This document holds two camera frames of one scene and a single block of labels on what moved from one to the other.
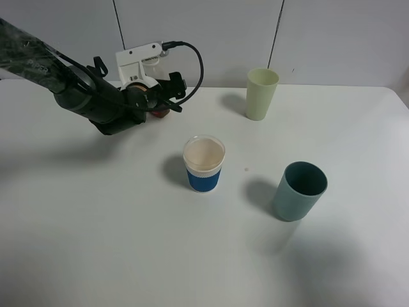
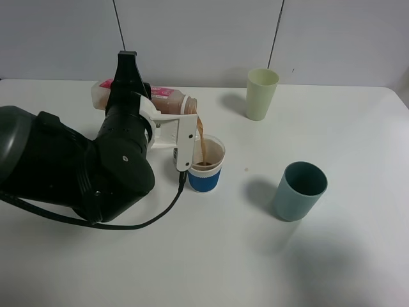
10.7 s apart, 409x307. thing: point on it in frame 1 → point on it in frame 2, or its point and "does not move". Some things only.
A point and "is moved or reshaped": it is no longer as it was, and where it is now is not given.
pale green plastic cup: [261, 85] does not move
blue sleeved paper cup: [204, 155] does not move
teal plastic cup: [300, 185] does not move
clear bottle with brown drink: [156, 69] is moved or reshaped
